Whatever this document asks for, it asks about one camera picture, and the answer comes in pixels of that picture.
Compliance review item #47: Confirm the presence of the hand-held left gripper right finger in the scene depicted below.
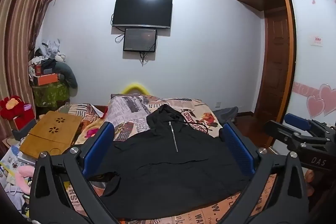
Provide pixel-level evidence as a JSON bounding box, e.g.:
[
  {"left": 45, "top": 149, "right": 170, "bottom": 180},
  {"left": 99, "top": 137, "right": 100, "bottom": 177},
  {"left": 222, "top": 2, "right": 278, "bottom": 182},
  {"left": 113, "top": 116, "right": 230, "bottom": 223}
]
[{"left": 222, "top": 121, "right": 309, "bottom": 224}]

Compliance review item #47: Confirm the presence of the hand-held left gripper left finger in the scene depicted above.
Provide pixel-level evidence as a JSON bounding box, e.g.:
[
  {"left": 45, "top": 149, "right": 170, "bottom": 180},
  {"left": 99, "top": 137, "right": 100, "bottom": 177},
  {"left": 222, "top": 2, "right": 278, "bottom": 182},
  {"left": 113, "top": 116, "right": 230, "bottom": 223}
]
[{"left": 29, "top": 122, "right": 116, "bottom": 224}]

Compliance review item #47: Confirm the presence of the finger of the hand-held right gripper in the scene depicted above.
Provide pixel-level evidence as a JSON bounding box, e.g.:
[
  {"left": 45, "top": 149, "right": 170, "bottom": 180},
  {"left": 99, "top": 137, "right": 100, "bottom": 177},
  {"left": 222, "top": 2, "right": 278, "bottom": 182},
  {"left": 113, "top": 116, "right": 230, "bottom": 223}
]
[
  {"left": 264, "top": 120, "right": 331, "bottom": 155},
  {"left": 285, "top": 113, "right": 328, "bottom": 135}
]

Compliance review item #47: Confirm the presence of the black hooded jacket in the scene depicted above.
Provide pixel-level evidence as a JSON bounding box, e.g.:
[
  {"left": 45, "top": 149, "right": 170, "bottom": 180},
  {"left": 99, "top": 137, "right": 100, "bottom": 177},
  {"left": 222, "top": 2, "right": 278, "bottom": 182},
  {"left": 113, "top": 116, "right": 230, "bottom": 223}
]
[{"left": 88, "top": 104, "right": 252, "bottom": 220}]

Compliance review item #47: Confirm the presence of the pile of white clothes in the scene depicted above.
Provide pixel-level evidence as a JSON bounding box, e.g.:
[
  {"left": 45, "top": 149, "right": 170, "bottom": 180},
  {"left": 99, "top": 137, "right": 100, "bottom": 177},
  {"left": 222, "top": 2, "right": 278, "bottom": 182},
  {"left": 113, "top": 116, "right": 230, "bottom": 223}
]
[{"left": 39, "top": 39, "right": 63, "bottom": 58}]

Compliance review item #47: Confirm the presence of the person's right hand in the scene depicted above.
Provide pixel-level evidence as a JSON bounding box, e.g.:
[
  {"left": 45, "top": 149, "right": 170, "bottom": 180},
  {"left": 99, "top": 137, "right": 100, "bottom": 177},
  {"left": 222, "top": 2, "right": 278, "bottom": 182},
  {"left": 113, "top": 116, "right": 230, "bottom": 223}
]
[{"left": 304, "top": 170, "right": 315, "bottom": 197}]

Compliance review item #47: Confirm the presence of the grey blue backpack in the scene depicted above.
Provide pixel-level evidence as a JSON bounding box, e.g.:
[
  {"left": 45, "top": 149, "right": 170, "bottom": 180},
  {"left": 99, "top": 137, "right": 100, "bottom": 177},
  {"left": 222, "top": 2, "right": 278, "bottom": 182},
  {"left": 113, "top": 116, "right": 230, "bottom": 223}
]
[{"left": 213, "top": 106, "right": 239, "bottom": 122}]

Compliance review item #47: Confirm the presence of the printed blanket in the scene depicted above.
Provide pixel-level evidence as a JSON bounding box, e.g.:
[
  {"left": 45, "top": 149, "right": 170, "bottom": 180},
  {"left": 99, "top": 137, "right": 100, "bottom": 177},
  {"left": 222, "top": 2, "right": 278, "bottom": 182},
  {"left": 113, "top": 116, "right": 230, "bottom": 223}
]
[{"left": 56, "top": 93, "right": 279, "bottom": 224}]

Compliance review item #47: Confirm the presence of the bamboo lap table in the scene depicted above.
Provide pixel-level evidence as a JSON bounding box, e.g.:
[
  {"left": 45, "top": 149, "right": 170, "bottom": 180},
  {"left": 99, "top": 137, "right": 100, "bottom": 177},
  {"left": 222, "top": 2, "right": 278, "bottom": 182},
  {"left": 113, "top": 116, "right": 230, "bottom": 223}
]
[{"left": 19, "top": 111, "right": 84, "bottom": 159}]

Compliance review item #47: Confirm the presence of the heart-printed sliding wardrobe door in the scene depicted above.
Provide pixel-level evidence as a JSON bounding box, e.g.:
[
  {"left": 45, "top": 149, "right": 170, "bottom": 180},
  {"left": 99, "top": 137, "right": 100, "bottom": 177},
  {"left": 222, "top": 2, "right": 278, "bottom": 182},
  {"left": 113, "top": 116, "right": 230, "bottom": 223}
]
[{"left": 270, "top": 0, "right": 336, "bottom": 156}]

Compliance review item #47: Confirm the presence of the wooden door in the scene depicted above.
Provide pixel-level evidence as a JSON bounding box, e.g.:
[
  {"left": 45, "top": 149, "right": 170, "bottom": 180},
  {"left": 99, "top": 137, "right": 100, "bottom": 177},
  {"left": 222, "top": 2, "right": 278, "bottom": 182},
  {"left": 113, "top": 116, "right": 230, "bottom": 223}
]
[{"left": 264, "top": 9, "right": 290, "bottom": 115}]

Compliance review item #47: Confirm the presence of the red gift box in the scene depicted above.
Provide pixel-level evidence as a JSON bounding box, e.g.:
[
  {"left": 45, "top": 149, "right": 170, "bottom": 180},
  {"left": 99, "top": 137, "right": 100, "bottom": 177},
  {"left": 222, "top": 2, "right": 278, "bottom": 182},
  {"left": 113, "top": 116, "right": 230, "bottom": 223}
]
[{"left": 8, "top": 108, "right": 36, "bottom": 135}]

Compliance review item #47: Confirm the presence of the pink plush cloth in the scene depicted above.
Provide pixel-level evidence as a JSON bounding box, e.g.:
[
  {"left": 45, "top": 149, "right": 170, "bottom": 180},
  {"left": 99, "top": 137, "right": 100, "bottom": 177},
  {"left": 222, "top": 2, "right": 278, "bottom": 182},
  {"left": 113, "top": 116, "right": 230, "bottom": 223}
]
[{"left": 14, "top": 165, "right": 36, "bottom": 193}]

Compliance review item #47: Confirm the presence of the red white sticker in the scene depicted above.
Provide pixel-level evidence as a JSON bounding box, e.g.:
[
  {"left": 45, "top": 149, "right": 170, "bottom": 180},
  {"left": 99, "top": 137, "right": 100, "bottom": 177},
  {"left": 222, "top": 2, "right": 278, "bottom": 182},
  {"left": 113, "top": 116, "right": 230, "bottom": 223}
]
[{"left": 308, "top": 35, "right": 324, "bottom": 47}]

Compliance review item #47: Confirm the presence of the orange box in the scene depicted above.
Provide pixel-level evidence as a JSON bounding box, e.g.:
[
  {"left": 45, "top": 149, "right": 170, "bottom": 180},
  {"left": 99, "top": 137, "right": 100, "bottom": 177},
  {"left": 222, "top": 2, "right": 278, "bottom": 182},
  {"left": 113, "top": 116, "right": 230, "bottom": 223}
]
[{"left": 37, "top": 73, "right": 59, "bottom": 86}]

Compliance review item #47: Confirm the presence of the pile of papers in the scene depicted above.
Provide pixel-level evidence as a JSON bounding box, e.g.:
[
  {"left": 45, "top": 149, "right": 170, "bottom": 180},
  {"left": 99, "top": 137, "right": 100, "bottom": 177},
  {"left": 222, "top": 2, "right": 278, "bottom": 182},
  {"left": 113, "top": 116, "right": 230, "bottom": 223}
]
[{"left": 0, "top": 145, "right": 37, "bottom": 180}]

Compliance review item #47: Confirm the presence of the red plush flower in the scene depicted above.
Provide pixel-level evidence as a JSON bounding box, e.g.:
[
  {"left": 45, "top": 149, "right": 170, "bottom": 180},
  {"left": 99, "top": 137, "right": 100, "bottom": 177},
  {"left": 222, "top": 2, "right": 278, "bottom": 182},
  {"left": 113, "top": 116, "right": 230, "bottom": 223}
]
[{"left": 0, "top": 95, "right": 27, "bottom": 119}]

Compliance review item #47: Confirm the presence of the striped brown curtain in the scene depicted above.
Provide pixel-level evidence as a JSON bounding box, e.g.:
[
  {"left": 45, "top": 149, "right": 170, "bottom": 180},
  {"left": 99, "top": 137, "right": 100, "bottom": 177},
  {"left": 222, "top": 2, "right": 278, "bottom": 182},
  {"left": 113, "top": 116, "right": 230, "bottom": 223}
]
[{"left": 0, "top": 0, "right": 62, "bottom": 135}]

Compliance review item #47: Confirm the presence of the yellow ring cushion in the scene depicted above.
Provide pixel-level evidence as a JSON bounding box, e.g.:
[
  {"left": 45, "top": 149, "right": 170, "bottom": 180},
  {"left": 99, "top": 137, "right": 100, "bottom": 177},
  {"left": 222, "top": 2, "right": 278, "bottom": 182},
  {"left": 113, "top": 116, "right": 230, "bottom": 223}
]
[{"left": 123, "top": 82, "right": 149, "bottom": 94}]

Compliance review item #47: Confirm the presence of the small black wall monitor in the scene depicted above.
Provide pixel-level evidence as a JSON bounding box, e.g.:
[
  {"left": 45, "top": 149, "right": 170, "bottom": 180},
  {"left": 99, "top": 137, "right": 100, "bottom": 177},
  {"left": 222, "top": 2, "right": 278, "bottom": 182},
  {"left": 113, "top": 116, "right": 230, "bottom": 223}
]
[{"left": 123, "top": 28, "right": 157, "bottom": 52}]

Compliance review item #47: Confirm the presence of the large black wall television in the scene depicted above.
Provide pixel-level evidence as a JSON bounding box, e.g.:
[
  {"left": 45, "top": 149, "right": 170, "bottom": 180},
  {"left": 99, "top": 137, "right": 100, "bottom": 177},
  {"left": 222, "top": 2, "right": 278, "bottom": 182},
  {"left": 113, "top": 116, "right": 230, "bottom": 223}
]
[{"left": 112, "top": 0, "right": 173, "bottom": 30}]

